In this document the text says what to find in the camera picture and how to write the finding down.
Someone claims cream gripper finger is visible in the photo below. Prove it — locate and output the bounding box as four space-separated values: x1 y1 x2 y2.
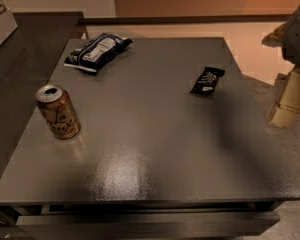
261 23 286 48
269 65 300 128

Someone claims black rxbar chocolate wrapper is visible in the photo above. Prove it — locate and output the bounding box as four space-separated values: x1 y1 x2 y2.
191 67 225 95

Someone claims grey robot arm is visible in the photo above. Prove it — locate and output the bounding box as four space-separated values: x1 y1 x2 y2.
262 5 300 127

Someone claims orange La Croix can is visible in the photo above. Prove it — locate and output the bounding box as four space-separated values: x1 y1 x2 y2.
36 84 81 140

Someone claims dark table drawer front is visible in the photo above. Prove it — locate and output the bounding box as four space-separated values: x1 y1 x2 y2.
17 212 280 240

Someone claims dark blue chip bag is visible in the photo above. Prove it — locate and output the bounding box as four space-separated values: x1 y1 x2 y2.
64 33 133 73

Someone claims dark side counter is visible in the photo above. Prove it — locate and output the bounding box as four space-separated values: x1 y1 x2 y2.
0 12 83 178

